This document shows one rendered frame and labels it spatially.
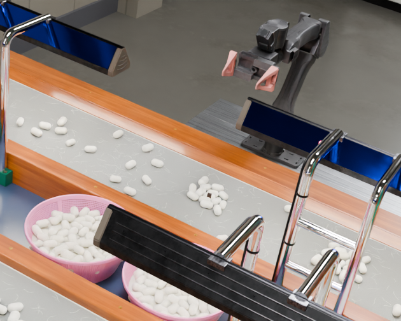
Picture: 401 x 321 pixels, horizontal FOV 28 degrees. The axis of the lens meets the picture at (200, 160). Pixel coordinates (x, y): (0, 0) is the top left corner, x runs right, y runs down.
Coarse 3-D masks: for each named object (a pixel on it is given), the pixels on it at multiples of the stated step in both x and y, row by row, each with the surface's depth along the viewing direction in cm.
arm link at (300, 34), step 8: (304, 16) 236; (304, 24) 230; (312, 24) 231; (320, 24) 233; (328, 24) 235; (288, 32) 223; (296, 32) 224; (304, 32) 226; (312, 32) 231; (320, 32) 240; (328, 32) 238; (288, 40) 218; (296, 40) 219; (304, 40) 228; (320, 40) 236; (328, 40) 241; (288, 48) 216; (320, 48) 237; (320, 56) 240
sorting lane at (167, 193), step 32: (32, 96) 244; (96, 128) 234; (64, 160) 217; (96, 160) 219; (128, 160) 222; (192, 160) 227; (160, 192) 211; (256, 192) 218; (192, 224) 202; (224, 224) 204; (320, 224) 210; (384, 256) 203; (352, 288) 190; (384, 288) 192
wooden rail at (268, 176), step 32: (32, 64) 256; (64, 96) 244; (96, 96) 245; (128, 128) 236; (160, 128) 235; (192, 128) 238; (224, 160) 225; (256, 160) 228; (288, 192) 218; (320, 192) 219; (352, 224) 211; (384, 224) 210
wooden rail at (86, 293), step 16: (0, 240) 181; (0, 256) 178; (16, 256) 178; (32, 256) 178; (32, 272) 175; (48, 272) 175; (64, 272) 176; (64, 288) 172; (80, 288) 172; (96, 288) 173; (80, 304) 171; (96, 304) 169; (112, 304) 169; (128, 304) 170; (112, 320) 168; (128, 320) 166; (144, 320) 167; (160, 320) 168
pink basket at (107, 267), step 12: (60, 204) 198; (72, 204) 200; (84, 204) 201; (96, 204) 200; (108, 204) 200; (36, 216) 193; (48, 216) 197; (24, 228) 186; (36, 252) 183; (60, 264) 180; (72, 264) 178; (84, 264) 178; (96, 264) 179; (108, 264) 183; (84, 276) 183; (96, 276) 185; (108, 276) 189
